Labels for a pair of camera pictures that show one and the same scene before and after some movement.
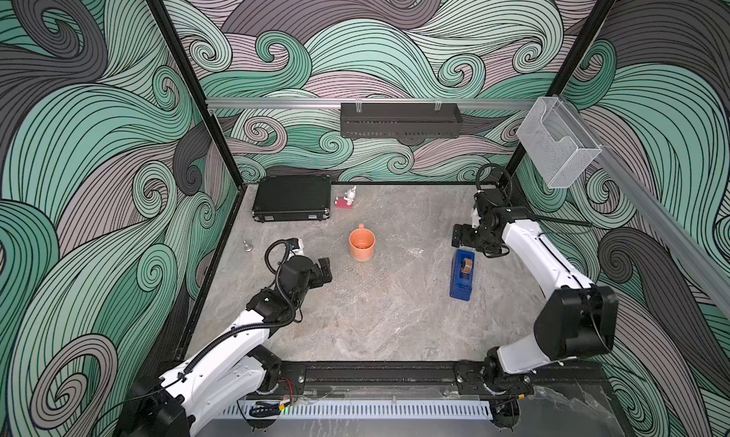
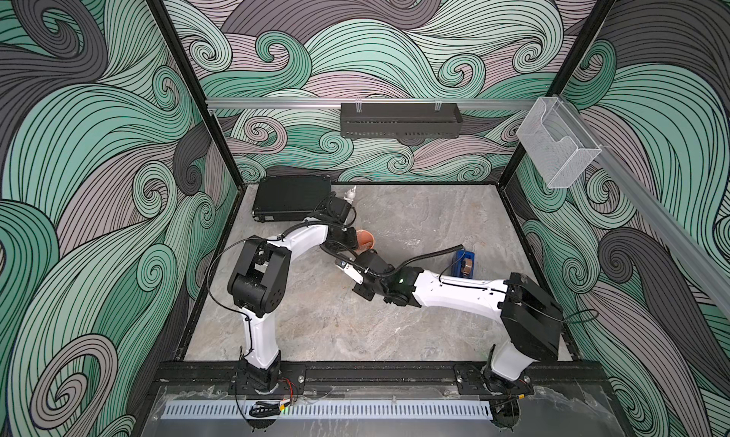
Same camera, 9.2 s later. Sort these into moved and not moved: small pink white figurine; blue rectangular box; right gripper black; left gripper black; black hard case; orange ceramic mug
Moved: left gripper black; right gripper black
Not moved: small pink white figurine; black hard case; orange ceramic mug; blue rectangular box
